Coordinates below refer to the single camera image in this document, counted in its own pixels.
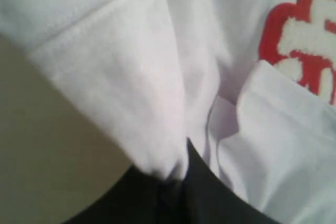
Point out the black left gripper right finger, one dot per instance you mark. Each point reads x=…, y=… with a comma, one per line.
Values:
x=208, y=200

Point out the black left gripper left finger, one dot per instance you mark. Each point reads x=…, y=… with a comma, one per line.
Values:
x=136, y=198

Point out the white t-shirt red lettering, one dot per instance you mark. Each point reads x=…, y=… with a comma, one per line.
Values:
x=91, y=88

